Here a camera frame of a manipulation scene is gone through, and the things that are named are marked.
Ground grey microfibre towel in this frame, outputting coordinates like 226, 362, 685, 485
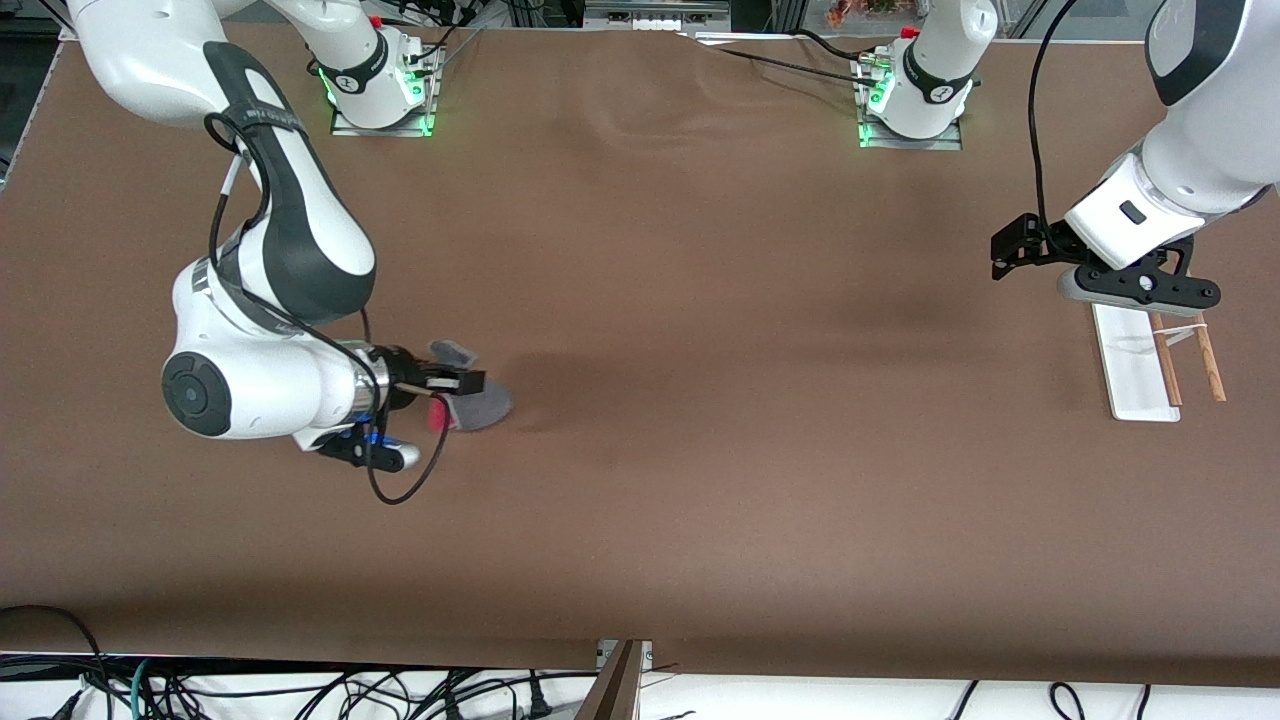
427, 339, 514, 434

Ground white towel rack wooden posts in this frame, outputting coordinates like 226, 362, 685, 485
1091, 302, 1228, 423

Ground red orange patterned object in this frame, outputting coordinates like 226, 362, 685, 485
827, 0, 933, 27

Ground brown wooden beam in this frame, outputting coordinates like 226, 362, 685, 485
574, 640, 644, 720

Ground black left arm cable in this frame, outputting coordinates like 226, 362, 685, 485
1027, 0, 1084, 257

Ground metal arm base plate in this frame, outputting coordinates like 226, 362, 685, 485
856, 58, 965, 152
329, 38, 439, 139

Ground black cable on table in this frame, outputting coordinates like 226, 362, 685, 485
792, 27, 893, 63
680, 36, 883, 80

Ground black cable tangle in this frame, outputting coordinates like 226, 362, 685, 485
150, 668, 601, 720

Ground thick black looping cable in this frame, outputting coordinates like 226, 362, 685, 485
0, 604, 113, 720

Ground teal cable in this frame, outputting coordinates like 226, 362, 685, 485
128, 657, 159, 720

